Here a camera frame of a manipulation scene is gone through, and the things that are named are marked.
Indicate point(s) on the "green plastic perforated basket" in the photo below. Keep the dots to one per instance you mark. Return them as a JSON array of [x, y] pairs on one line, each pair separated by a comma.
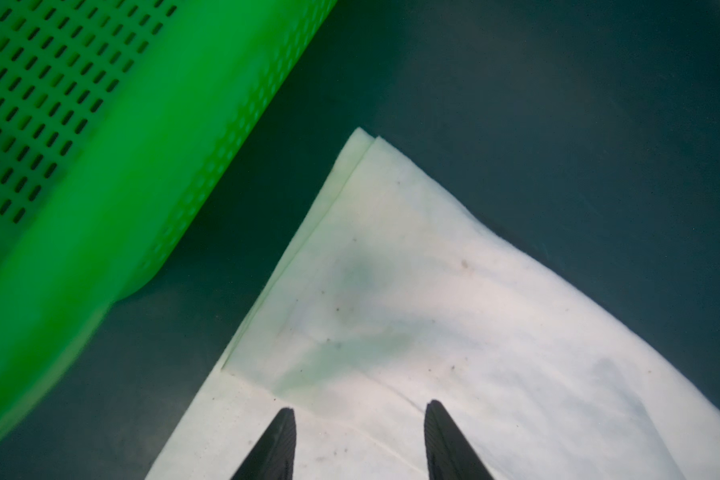
[[117, 120]]

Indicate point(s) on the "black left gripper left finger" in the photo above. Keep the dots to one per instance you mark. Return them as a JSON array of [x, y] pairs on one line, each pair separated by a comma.
[[273, 455]]

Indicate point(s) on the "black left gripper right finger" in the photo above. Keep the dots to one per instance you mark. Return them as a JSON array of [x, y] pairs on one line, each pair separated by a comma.
[[449, 454]]

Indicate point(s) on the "white printed t shirt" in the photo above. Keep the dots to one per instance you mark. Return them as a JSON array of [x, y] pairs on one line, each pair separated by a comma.
[[391, 294]]

